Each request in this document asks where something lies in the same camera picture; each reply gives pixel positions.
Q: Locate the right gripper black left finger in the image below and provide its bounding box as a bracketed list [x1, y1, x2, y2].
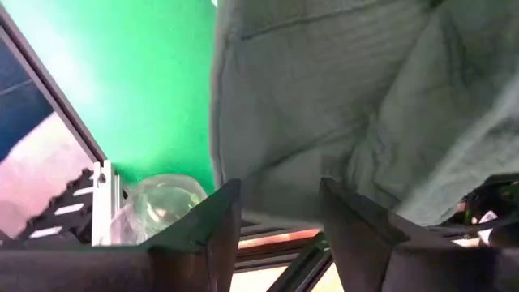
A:
[0, 178, 243, 292]

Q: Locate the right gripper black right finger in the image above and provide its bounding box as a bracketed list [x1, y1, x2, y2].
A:
[319, 176, 519, 292]

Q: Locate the dark green garment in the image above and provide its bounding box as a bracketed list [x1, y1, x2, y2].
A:
[209, 0, 519, 229]

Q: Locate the silver aluminium bar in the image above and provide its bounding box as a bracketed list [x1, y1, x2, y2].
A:
[91, 160, 123, 247]

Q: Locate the clear plastic spray bottle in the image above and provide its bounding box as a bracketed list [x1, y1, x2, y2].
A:
[109, 174, 208, 247]

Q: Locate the green table mat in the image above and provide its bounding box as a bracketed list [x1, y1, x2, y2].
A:
[0, 0, 219, 195]

